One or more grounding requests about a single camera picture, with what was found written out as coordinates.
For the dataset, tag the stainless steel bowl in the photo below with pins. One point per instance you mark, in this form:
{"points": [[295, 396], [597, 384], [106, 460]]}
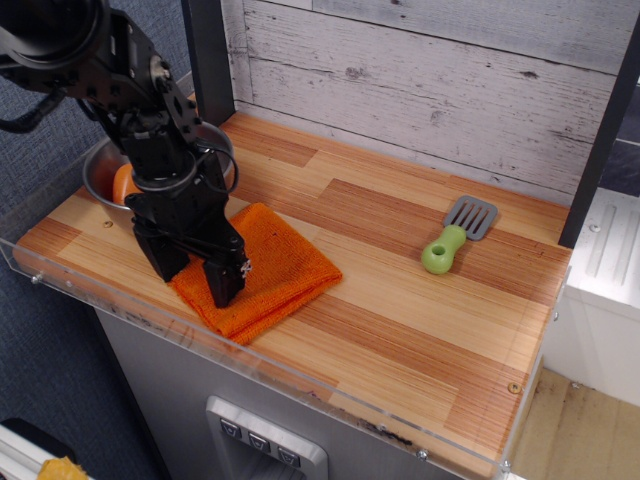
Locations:
{"points": [[103, 163]]}

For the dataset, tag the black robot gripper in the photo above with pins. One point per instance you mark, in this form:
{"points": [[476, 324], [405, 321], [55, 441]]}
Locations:
{"points": [[185, 214]]}

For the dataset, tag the orange cloth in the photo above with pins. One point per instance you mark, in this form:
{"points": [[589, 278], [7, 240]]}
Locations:
{"points": [[287, 272]]}

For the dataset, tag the green handled grey toy spatula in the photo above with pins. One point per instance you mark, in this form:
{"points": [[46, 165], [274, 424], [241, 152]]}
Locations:
{"points": [[469, 219]]}

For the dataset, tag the orange toy carrot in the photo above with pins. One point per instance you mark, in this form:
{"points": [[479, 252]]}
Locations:
{"points": [[123, 184]]}

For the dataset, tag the black right frame post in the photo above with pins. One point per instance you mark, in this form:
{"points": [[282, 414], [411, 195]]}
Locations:
{"points": [[612, 119]]}

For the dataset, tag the grey toy fridge cabinet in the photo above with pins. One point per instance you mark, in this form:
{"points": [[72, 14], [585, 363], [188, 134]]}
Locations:
{"points": [[212, 419]]}

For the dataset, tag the clear acrylic table guard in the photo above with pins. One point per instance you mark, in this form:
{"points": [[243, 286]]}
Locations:
{"points": [[437, 364]]}

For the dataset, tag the black frame post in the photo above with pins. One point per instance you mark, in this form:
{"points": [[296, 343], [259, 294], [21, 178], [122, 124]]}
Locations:
{"points": [[206, 39], [612, 119]]}

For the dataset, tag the white toy sink unit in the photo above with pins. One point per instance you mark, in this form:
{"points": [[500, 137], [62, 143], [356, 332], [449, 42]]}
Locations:
{"points": [[593, 334]]}

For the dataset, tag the black left frame post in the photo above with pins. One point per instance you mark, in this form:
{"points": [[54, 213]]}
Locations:
{"points": [[206, 39]]}

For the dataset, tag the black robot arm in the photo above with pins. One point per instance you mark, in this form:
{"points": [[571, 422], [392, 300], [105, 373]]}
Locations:
{"points": [[184, 168]]}

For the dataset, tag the yellow tape piece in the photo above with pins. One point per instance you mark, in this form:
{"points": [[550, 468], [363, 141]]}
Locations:
{"points": [[61, 469]]}

